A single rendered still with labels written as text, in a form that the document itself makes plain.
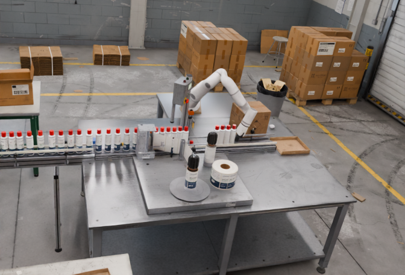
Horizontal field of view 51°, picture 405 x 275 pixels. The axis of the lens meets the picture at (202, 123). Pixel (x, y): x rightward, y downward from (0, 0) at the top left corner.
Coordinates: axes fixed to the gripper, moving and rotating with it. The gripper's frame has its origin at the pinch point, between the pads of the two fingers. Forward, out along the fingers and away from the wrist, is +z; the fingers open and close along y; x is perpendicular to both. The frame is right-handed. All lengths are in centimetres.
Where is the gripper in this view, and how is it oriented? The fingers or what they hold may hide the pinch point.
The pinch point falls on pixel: (237, 139)
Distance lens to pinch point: 386.9
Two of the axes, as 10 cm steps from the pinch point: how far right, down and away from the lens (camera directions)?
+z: -4.4, 8.4, 3.2
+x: 8.5, 2.8, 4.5
